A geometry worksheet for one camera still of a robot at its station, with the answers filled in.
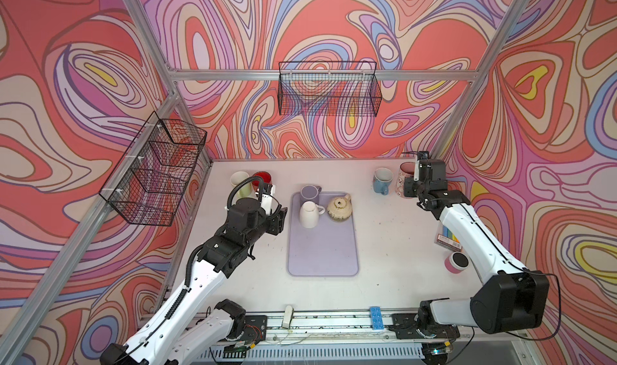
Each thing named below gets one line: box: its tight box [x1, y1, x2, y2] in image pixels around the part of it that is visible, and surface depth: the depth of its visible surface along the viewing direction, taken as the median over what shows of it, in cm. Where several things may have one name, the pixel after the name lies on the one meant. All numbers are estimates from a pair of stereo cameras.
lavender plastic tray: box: [288, 191, 359, 277], surface depth 93 cm
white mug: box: [298, 200, 326, 230], surface depth 94 cm
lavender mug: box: [300, 184, 323, 205], surface depth 99 cm
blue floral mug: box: [372, 167, 394, 196], surface depth 103 cm
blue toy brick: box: [369, 306, 385, 331], surface depth 76 cm
